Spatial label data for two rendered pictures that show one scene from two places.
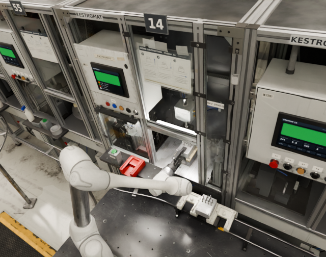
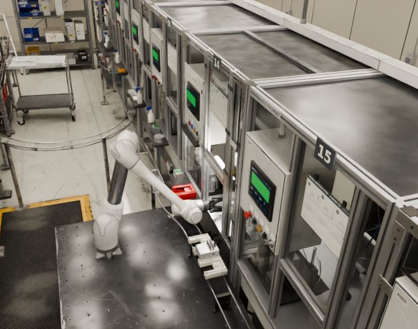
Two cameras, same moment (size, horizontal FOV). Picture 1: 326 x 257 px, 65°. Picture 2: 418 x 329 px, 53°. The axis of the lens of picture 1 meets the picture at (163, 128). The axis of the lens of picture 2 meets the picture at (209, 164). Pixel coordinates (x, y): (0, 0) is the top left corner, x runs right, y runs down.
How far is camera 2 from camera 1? 1.55 m
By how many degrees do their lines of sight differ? 28
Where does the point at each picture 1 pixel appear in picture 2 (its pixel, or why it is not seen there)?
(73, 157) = (125, 135)
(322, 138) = (265, 193)
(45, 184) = (133, 194)
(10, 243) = (73, 219)
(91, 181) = (121, 153)
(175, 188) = (185, 209)
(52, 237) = not seen: hidden behind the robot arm
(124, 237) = (137, 243)
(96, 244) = (107, 217)
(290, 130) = (254, 179)
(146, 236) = (153, 252)
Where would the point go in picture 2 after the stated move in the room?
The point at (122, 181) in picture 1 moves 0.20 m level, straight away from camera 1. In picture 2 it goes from (146, 173) to (159, 159)
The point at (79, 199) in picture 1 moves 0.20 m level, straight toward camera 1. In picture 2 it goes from (116, 173) to (109, 190)
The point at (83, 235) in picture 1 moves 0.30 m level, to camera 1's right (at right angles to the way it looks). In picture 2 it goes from (106, 209) to (139, 225)
